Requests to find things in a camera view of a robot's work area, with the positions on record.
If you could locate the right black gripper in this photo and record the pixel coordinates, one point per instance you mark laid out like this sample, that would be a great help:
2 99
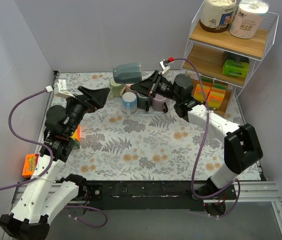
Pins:
155 83

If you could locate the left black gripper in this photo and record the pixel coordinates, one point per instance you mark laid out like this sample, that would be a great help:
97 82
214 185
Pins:
87 100

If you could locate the dark grey mug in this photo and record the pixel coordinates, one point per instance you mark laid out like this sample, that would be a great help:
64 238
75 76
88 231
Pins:
143 101

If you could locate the grey-blue mug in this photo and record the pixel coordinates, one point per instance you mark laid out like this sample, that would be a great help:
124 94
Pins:
128 73

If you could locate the lilac mug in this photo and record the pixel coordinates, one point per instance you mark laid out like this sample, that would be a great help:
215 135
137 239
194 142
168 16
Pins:
159 103

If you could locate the white and blue mug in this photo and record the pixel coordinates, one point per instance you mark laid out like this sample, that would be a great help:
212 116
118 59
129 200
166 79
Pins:
129 103

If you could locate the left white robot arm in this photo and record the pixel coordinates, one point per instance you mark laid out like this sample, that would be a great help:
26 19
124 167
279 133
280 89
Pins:
32 215

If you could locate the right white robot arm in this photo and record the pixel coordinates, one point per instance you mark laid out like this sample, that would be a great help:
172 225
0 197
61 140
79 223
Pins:
242 148

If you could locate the green mug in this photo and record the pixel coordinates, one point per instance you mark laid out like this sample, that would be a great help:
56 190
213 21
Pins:
115 89

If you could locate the pink mug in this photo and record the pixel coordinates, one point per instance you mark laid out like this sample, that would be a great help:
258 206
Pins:
127 89

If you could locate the yellow orange sponge pack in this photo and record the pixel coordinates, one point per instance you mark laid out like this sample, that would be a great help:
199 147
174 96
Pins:
76 137

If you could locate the shelf sponge pack front left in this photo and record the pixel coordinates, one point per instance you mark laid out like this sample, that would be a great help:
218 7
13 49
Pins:
201 93

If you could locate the shelf sponge pack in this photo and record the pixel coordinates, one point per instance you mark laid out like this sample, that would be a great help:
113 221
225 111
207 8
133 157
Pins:
201 93
219 87
206 81
215 99

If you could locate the shelf sponge pack back left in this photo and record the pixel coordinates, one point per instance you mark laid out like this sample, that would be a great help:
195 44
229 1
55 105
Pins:
206 81

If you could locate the shelf sponge pack front right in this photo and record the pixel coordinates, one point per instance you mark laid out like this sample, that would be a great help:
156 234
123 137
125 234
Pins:
215 99

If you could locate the shelf sponge pack back right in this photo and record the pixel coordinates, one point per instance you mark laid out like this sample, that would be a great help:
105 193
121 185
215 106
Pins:
219 87

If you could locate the green tissue pack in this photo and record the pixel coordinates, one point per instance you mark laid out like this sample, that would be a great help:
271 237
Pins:
236 69

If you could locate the brown toilet paper roll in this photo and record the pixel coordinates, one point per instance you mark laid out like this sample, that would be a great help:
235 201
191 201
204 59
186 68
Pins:
216 15

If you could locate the pink toilet paper roll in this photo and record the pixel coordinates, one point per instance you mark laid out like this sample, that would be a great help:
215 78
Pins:
248 17

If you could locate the white wire wooden shelf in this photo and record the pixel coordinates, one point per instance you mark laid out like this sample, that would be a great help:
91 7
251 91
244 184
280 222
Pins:
205 53

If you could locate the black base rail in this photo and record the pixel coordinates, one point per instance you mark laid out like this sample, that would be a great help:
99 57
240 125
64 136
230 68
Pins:
147 195

